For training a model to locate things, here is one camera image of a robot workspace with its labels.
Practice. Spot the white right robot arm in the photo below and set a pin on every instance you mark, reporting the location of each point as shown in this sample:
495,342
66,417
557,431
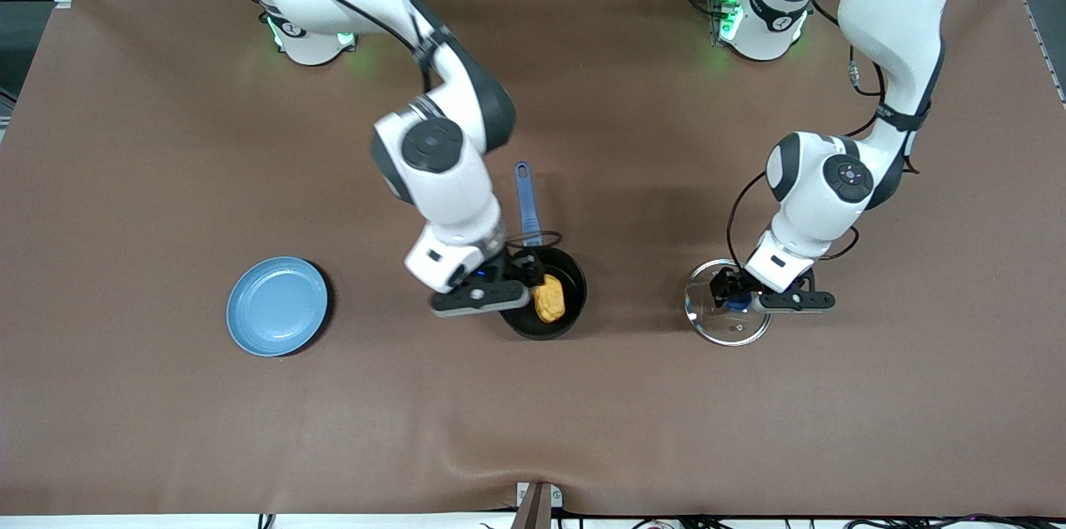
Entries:
450,179

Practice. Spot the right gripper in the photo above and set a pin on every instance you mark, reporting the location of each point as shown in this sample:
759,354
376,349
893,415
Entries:
522,266

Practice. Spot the blue plate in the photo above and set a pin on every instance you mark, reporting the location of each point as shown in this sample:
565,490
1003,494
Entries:
279,308

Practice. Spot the brown table mat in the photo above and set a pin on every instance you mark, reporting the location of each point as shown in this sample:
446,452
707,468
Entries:
749,412

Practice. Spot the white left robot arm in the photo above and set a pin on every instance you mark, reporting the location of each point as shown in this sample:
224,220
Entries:
824,196

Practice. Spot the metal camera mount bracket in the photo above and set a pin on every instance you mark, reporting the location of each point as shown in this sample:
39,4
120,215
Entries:
537,504

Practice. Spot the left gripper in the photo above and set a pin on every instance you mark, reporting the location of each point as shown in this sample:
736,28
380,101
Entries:
726,282

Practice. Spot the glass lid blue knob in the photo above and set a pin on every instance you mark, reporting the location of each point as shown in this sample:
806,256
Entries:
716,331

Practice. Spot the yellow potato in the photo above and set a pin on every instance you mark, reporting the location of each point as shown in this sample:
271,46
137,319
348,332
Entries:
550,300

